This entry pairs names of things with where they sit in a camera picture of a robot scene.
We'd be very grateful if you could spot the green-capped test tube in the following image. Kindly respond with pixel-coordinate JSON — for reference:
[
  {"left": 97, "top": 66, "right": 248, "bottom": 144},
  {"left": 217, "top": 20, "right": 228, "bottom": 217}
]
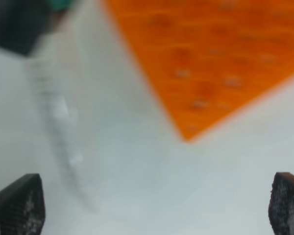
[{"left": 28, "top": 0, "right": 95, "bottom": 212}]

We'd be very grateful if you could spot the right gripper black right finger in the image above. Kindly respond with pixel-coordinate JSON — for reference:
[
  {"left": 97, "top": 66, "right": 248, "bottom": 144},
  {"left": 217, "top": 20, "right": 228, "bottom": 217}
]
[{"left": 268, "top": 172, "right": 294, "bottom": 235}]

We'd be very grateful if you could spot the orange test tube rack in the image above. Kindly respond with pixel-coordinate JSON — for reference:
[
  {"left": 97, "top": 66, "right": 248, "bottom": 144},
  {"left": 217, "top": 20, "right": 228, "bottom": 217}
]
[{"left": 104, "top": 0, "right": 294, "bottom": 141}]

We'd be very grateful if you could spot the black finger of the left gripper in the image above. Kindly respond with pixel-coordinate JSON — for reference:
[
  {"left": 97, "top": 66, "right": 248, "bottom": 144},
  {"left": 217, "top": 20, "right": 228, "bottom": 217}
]
[{"left": 0, "top": 0, "right": 51, "bottom": 56}]

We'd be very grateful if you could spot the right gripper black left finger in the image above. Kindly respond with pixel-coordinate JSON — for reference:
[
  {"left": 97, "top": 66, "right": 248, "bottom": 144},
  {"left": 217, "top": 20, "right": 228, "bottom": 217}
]
[{"left": 0, "top": 173, "right": 45, "bottom": 235}]

